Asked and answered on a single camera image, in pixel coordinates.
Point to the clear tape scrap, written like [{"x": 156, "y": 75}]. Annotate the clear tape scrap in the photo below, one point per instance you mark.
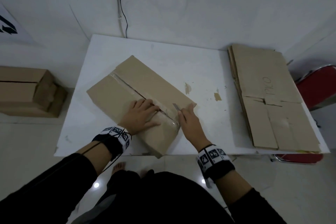
[{"x": 188, "y": 88}]

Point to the person's left hand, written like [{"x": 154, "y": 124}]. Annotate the person's left hand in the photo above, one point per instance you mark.
[{"x": 139, "y": 118}]

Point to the white table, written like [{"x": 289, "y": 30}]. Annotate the white table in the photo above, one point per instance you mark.
[{"x": 157, "y": 50}]

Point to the person's left forearm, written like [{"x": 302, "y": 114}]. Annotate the person's left forearm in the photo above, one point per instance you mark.
[{"x": 92, "y": 158}]

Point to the person's black trouser legs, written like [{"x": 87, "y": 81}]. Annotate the person's black trouser legs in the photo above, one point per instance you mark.
[{"x": 162, "y": 200}]

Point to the red chair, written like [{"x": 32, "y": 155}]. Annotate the red chair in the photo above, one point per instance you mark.
[{"x": 317, "y": 87}]

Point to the person's right hand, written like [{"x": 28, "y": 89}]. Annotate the person's right hand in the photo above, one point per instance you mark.
[{"x": 193, "y": 129}]

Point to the white recycling symbol sign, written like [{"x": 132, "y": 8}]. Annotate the white recycling symbol sign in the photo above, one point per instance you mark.
[{"x": 21, "y": 32}]

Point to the person's right forearm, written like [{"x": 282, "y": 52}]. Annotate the person's right forearm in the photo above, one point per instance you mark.
[{"x": 236, "y": 189}]

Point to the stack of boxes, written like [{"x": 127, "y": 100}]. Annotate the stack of boxes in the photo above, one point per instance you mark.
[{"x": 110, "y": 92}]

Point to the brown tape scrap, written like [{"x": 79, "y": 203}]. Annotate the brown tape scrap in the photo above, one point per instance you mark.
[{"x": 218, "y": 96}]

